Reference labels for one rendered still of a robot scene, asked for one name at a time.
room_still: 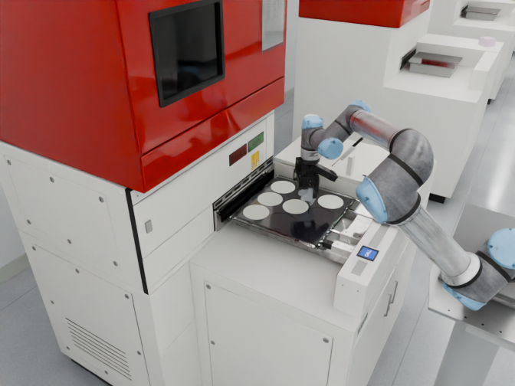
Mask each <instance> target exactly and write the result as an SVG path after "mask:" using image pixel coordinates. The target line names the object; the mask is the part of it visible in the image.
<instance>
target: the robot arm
mask: <svg viewBox="0 0 515 386"><path fill-rule="evenodd" d="M301 129H302V130H301V145H300V157H296V162H295V168H294V173H296V174H297V177H296V178H295V177H294V181H297V187H298V190H300V191H298V195H299V196H301V198H300V199H301V200H302V201H308V202H309V205H312V204H313V203H314V202H315V200H316V198H317V195H318V191H319V183H320V177H319V175H322V176H323V177H325V178H327V179H329V180H330V181H333V182H335V180H337V178H338V176H337V175H336V173H335V172H334V171H333V170H330V169H328V168H326V167H324V166H323V165H321V164H319V162H320V155H322V156H323V157H325V158H326V159H329V160H333V159H337V158H338V157H339V156H340V155H341V154H342V151H343V143H344V142H345V141H346V140H347V139H348V138H349V137H350V136H351V135H352V134H353V133H354V132H356V133H358V134H360V135H361V136H363V137H365V138H366V139H368V140H369V141H371V142H373V143H375V144H376V145H378V146H380V147H381V148H383V149H384V150H386V151H388V152H389V155H388V156H387V157H386V158H385V159H384V160H383V161H382V162H381V163H380V164H379V165H378V166H377V167H376V168H375V169H374V170H373V171H372V172H371V173H370V174H369V175H368V176H367V177H365V178H364V179H363V181H362V182H361V183H360V184H359V186H358V187H357V188H356V196H357V198H358V199H359V201H360V202H361V203H362V205H363V206H364V208H365V209H366V210H367V211H368V212H369V213H370V214H371V215H372V217H373V218H374V219H375V220H376V221H377V222H379V223H380V224H383V223H387V224H389V225H397V226H398V227H399V229H400V230H401V231H402V232H403V233H404V234H405V235H406V236H407V237H408V238H409V239H410V240H411V241H412V242H413V243H414V244H415V245H416V246H417V247H418V248H419V249H420V250H421V251H422V252H423V253H424V254H425V255H426V256H427V257H428V258H429V259H430V260H431V261H432V262H433V263H434V264H435V265H436V266H437V267H438V268H439V269H440V270H441V277H442V279H443V280H444V283H443V284H442V286H443V288H444V289H445V290H447V291H448V292H449V293H450V294H451V295H452V296H453V297H454V298H456V299H457V300H458V301H460V302H461V303H463V304H464V305H465V306H466V307H468V308H469V309H472V310H479V309H480V308H481V307H482V306H483V305H486V304H487V302H488V301H489V300H490V299H491V298H493V297H494V296H495V295H496V294H497V293H498V292H499V291H500V290H501V289H503V288H504V287H505V286H506V285H507V284H508V283H512V282H515V228H504V229H501V230H498V231H496V232H495V233H493V234H492V235H491V236H490V238H489V240H487V241H486V242H485V243H484V245H483V247H482V248H481V249H480V250H478V252H476V253H475V254H473V253H471V252H465V251H464V250H463V249H462V248H461V246H460V245H459V244H458V243H457V242H456V241H455V240H454V239H453V238H452V237H451V236H450V235H449V233H448V232H447V231H446V230H445V229H444V228H443V227H442V226H441V225H440V224H439V223H438V222H437V221H436V220H435V219H434V218H433V217H432V216H431V215H430V214H429V213H428V212H427V210H426V209H425V208H424V207H423V206H422V205H421V202H422V197H421V195H420V194H419V193H418V192H417V190H418V189H419V188H420V187H421V186H422V185H423V184H424V183H425V182H426V181H427V180H428V178H429V177H430V175H431V173H432V170H433V167H434V153H433V150H432V147H431V144H430V143H429V141H428V140H427V139H426V137H425V136H423V135H422V134H421V133H420V132H418V131H416V130H414V129H410V128H405V129H403V128H401V127H399V126H397V125H395V124H392V123H390V122H388V121H386V120H384V119H382V118H380V117H378V116H375V115H373V114H372V111H371V109H370V108H369V107H368V106H367V105H366V104H365V103H364V102H363V101H361V100H360V99H356V100H354V101H353V102H352V103H351V104H350V105H348V107H347V108H346V109H345V110H344V111H343V112H342V113H341V114H340V115H339V116H338V117H337V118H336V119H335V120H334V121H333V122H332V123H331V124H330V125H329V126H328V127H327V128H326V129H324V128H323V119H322V118H321V117H319V116H306V117H304V118H303V122H302V127H301ZM318 174H319V175H318ZM301 189H302V190H301Z"/></svg>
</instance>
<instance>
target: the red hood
mask: <svg viewBox="0 0 515 386"><path fill-rule="evenodd" d="M286 36H287V0H0V140H1V141H3V142H7V143H9V144H12V145H14V146H17V147H20V148H22V149H26V150H28V151H30V152H33V153H36V154H39V155H42V156H44V157H47V158H49V159H53V160H54V161H57V162H60V163H63V164H65V165H69V166H71V167H73V168H77V169H79V170H81V171H84V172H87V173H90V174H92V175H95V176H98V177H100V178H104V179H106V180H108V181H111V182H114V183H117V184H118V185H122V186H125V187H127V188H131V189H133V190H135V191H138V192H141V193H143V194H145V193H147V192H148V191H149V190H151V189H153V188H155V187H156V186H157V185H159V184H160V183H162V182H164V181H165V180H166V179H168V178H170V177H171V176H173V175H174V174H175V173H177V172H179V171H180V170H182V169H183V168H185V167H186V166H188V165H190V164H191V163H193V162H194V161H195V160H197V159H199V158H201V157H202V156H203V155H205V154H206V153H208V152H210V151H211V150H213V149H214V148H215V147H217V146H219V145H221V144H222V143H223V142H225V141H226V140H228V139H230V138H231V137H232V136H234V135H236V134H237V133H239V132H240V131H242V130H243V129H245V128H246V127H248V126H250V125H251V124H252V123H254V122H256V121H257V120H259V119H260V118H261V117H263V116H265V115H266V114H268V113H269V112H271V111H272V110H274V109H276V108H277V107H279V106H280V105H281V104H283V103H284V84H285V60H286Z"/></svg>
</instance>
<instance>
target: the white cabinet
mask: <svg viewBox="0 0 515 386"><path fill-rule="evenodd" d="M416 247H417V246H416V245H415V244H414V243H413V242H412V241H411V240H410V239H409V238H408V237H407V236H406V237H405V239H404V240H403V242H402V245H401V247H400V248H399V250H398V252H397V254H396V255H395V258H394V260H393V261H392V263H391V265H390V267H389V269H388V271H387V273H386V275H385V276H384V278H383V280H382V282H381V284H380V286H379V288H378V289H377V291H376V294H375V295H374V297H373V298H372V301H371V303H370V304H369V307H368V309H367V310H366V312H365V314H364V316H363V318H362V320H361V322H360V323H359V325H358V327H357V329H356V331H355V333H354V334H352V333H351V332H347V331H346V330H344V329H341V328H339V327H336V326H334V325H332V324H329V323H328V322H324V321H323V320H321V319H318V318H316V317H314V316H311V315H309V314H307V313H305V312H302V311H300V310H298V309H295V308H293V307H291V306H288V305H286V304H284V303H281V302H279V301H277V300H275V299H272V298H270V297H268V296H265V295H263V294H261V293H259V292H256V291H254V290H252V289H249V288H247V287H245V286H242V285H241V284H238V283H236V282H233V281H231V280H229V279H226V278H224V277H223V276H219V275H218V274H216V273H213V272H211V271H208V270H206V269H204V268H201V267H199V266H196V265H195V264H193V263H189V267H190V274H191V282H192V296H193V303H194V310H195V324H196V332H197V339H198V353H199V361H200V369H201V376H202V386H366V385H367V384H368V381H369V379H370V377H371V375H372V372H373V370H374V368H375V366H376V363H377V361H378V359H379V356H380V355H381V352H382V350H383V348H384V346H385V343H386V341H387V339H388V337H389V334H390V332H391V330H392V327H393V326H394V323H395V321H396V319H397V317H398V314H399V312H400V310H401V308H402V305H403V301H404V298H405V292H406V289H407V285H408V280H409V276H410V273H411V269H412V264H413V260H414V257H415V251H416Z"/></svg>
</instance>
